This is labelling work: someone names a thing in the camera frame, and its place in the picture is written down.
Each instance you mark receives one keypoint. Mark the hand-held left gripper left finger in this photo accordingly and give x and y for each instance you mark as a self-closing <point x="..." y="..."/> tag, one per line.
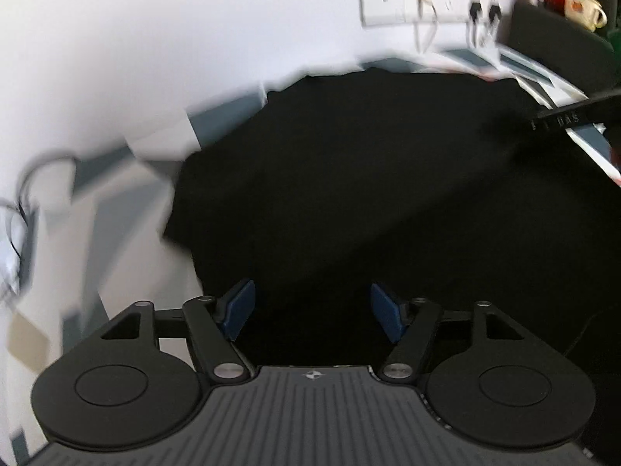
<point x="240" y="308"/>

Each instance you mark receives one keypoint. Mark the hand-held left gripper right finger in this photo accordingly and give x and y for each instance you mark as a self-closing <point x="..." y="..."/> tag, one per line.
<point x="385" y="310"/>

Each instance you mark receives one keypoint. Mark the black sweater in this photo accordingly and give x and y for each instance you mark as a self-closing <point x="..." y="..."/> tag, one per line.
<point x="364" y="179"/>

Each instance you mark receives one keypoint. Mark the black box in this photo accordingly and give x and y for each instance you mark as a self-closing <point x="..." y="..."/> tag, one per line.
<point x="558" y="43"/>

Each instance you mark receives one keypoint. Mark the cream mug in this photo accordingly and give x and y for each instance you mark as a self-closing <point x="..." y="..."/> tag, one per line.
<point x="582" y="9"/>

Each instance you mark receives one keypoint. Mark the black plug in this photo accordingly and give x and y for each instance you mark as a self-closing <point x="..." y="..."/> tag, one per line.
<point x="474" y="8"/>
<point x="494" y="11"/>

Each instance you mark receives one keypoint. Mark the geometric patterned mat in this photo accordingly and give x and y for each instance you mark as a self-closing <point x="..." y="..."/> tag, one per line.
<point x="126" y="213"/>

